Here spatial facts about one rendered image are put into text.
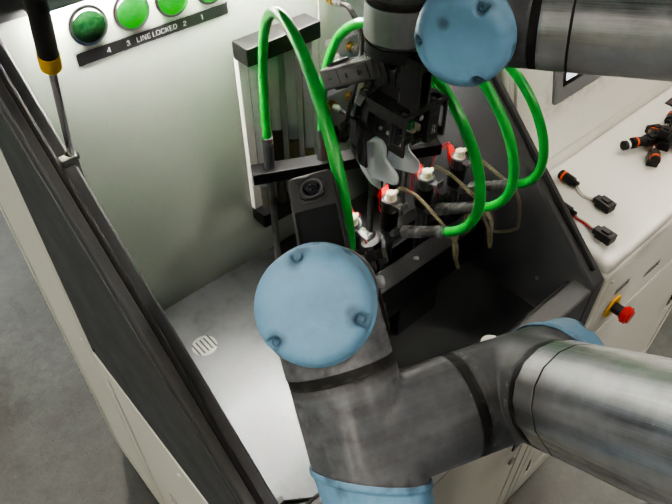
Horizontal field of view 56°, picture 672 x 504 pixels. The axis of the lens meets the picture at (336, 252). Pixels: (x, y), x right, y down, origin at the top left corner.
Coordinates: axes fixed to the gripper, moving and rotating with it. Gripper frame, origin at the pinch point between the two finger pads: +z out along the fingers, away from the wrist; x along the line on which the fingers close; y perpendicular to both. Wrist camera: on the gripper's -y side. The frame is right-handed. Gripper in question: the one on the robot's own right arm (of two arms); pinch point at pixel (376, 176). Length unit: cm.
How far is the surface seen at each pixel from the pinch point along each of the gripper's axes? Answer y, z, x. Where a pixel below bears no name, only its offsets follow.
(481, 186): 11.0, -0.9, 7.6
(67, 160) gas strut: -17.1, -9.0, -31.8
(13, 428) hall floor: -93, 122, -56
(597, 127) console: -2, 23, 66
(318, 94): 1.3, -17.1, -10.6
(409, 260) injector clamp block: -1.8, 24.5, 10.9
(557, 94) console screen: -4, 10, 50
